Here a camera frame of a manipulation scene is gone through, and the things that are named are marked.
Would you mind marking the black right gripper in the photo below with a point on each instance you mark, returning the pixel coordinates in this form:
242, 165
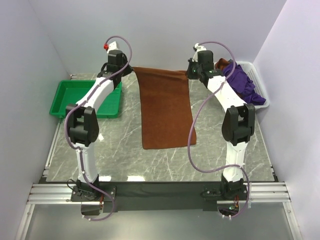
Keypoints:
189, 75

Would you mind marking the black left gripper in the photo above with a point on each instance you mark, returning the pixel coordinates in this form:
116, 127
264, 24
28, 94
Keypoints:
128, 71

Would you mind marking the brown towel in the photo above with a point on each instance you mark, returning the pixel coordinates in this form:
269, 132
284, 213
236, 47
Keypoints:
222, 63
166, 115

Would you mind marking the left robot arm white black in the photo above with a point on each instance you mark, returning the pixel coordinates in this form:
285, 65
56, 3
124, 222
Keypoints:
81, 123

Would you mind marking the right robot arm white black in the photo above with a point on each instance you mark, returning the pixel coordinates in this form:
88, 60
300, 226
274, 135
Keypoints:
237, 127

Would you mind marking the brown towel in basket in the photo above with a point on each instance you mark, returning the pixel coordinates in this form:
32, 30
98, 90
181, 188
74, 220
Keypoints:
222, 63

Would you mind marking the purple towel in basket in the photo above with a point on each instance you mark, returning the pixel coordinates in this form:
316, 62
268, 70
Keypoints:
251, 96

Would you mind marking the white plastic basket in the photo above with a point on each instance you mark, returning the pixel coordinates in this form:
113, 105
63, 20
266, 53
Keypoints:
252, 73

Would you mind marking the green plastic tray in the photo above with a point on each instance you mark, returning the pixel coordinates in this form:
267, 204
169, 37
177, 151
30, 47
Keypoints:
71, 91

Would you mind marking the black base bar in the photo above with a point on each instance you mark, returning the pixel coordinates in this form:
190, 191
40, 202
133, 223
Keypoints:
153, 196

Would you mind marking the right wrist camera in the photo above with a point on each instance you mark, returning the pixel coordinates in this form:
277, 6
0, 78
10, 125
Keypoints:
197, 47

